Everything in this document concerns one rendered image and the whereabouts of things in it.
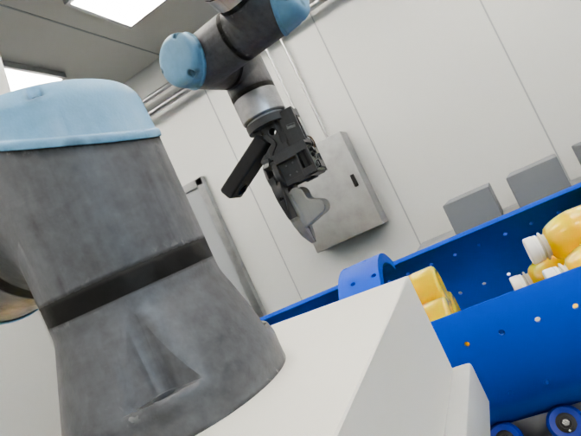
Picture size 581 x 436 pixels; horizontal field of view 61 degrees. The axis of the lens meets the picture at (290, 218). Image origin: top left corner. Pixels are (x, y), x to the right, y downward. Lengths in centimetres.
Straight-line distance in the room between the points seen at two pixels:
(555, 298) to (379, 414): 41
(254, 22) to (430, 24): 353
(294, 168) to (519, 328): 39
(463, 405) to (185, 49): 55
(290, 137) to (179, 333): 53
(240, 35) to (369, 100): 348
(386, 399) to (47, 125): 24
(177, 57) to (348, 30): 359
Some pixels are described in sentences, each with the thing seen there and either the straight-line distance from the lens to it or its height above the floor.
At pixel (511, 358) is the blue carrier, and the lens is 66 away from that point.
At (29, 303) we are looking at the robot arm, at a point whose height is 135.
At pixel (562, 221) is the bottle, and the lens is 77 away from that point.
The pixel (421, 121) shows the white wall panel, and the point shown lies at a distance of 406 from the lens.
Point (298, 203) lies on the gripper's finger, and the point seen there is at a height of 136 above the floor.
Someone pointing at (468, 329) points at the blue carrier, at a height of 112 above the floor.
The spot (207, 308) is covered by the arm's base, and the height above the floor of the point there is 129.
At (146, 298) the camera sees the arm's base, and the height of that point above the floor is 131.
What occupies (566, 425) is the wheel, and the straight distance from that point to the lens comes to 73.
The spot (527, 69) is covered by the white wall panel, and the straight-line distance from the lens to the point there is 408.
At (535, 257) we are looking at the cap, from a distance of 77.
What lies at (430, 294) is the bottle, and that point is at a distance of 76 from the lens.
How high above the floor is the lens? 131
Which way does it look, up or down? 3 degrees up
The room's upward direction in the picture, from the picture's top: 25 degrees counter-clockwise
